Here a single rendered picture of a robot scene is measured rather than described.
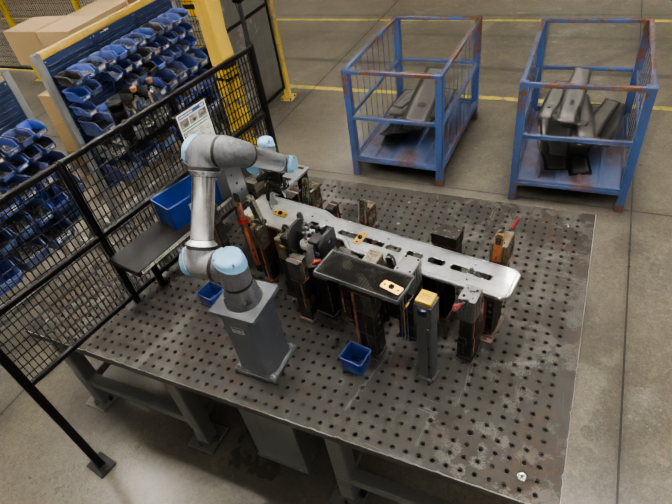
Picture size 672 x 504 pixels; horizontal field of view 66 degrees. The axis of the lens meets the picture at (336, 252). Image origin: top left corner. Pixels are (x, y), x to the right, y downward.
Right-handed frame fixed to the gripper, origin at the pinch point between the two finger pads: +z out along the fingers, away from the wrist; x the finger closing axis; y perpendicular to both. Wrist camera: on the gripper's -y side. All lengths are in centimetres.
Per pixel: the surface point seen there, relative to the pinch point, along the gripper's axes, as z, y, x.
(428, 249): 7, 78, 6
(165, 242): 5, -37, -43
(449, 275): 7, 92, -5
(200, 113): -31, -55, 15
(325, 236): -11, 46, -22
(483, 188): 106, 38, 190
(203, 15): -70, -62, 43
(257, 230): 2.8, 2.2, -19.2
